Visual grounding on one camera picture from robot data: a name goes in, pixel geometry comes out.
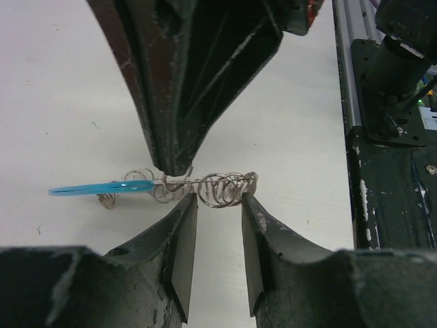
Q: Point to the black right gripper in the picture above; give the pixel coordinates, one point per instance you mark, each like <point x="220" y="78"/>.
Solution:
<point x="207" y="53"/>

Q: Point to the black metal base rail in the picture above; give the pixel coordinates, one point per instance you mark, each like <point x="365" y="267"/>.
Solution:
<point x="392" y="154"/>

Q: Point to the aluminium front frame rail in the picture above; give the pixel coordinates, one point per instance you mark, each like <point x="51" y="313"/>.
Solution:
<point x="352" y="20"/>

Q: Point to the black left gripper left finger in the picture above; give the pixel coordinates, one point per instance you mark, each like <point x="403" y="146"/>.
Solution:
<point x="144" y="282"/>

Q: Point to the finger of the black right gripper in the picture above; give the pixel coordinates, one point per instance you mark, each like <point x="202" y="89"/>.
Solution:
<point x="146" y="51"/>

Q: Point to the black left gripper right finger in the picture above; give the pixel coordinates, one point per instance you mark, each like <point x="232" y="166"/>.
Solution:
<point x="293" y="282"/>

